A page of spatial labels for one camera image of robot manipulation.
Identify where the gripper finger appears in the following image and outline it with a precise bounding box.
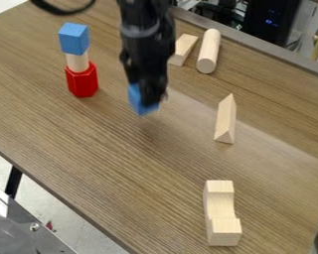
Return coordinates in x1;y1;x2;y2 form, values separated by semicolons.
140;77;170;106
122;61;142;86

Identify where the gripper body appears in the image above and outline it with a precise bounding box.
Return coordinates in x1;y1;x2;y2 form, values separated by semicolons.
117;27;178;82

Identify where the blue cube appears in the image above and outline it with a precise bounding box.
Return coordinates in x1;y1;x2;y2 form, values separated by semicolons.
57;22;91;57
126;82;162;117

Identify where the black computer tower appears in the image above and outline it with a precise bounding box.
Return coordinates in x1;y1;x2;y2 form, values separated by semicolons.
242;0;304;48

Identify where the wooden wedge block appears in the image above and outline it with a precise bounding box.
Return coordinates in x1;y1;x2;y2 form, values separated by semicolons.
167;33;201;67

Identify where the short wooden cylinder block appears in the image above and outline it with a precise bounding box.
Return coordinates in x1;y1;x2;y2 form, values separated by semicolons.
65;49;91;73

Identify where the long wooden cylinder block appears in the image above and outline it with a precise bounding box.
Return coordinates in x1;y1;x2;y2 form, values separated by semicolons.
195;28;224;74

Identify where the wooden triangular prism block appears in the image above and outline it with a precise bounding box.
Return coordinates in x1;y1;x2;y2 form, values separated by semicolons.
212;92;238;145

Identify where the wooden arch block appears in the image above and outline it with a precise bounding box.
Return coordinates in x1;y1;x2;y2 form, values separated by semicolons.
203;180;244;247

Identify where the black cable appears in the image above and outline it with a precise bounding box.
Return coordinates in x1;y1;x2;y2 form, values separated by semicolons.
30;0;98;16

